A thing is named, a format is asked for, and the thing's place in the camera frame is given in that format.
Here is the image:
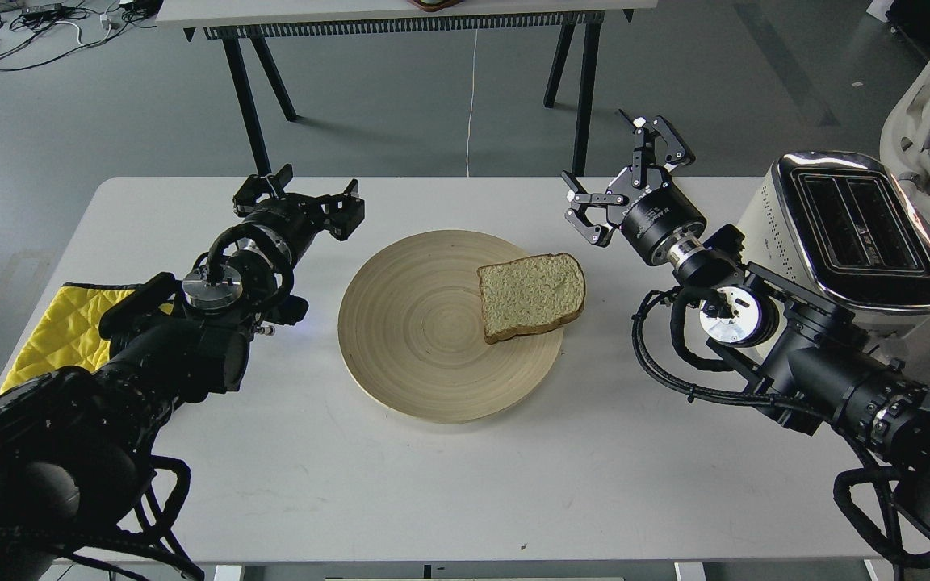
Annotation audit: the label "cream chrome toaster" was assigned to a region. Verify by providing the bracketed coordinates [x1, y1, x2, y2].
[736, 151, 930, 347]

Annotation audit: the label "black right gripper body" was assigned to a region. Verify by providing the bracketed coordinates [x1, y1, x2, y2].
[606, 166, 707, 265]

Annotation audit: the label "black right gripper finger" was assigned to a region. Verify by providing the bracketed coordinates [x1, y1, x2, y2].
[560, 170, 629, 248]
[618, 110, 695, 191]

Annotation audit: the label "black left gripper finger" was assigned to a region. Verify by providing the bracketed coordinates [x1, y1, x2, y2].
[232, 163, 294, 215]
[316, 179, 365, 241]

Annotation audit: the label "slice of bread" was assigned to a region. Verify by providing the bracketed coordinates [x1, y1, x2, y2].
[477, 253, 586, 345]

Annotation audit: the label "yellow quilted cloth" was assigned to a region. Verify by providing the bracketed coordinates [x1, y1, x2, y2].
[0, 282, 142, 395]

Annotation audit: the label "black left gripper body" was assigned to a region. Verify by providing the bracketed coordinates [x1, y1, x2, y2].
[244, 194, 332, 254]

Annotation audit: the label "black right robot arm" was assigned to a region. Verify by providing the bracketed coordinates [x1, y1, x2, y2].
[561, 115, 930, 577]

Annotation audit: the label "thin white hanging cable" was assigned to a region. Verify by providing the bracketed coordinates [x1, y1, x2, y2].
[465, 29, 479, 178]

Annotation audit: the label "cables and power strips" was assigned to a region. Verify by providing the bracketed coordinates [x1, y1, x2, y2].
[0, 0, 163, 86]

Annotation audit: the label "background table with black legs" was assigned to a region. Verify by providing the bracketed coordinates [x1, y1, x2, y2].
[155, 1, 656, 175]

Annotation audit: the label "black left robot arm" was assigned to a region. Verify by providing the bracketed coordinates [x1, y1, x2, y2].
[0, 165, 365, 580]

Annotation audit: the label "round bamboo plate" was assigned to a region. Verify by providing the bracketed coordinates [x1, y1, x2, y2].
[338, 229, 564, 424]

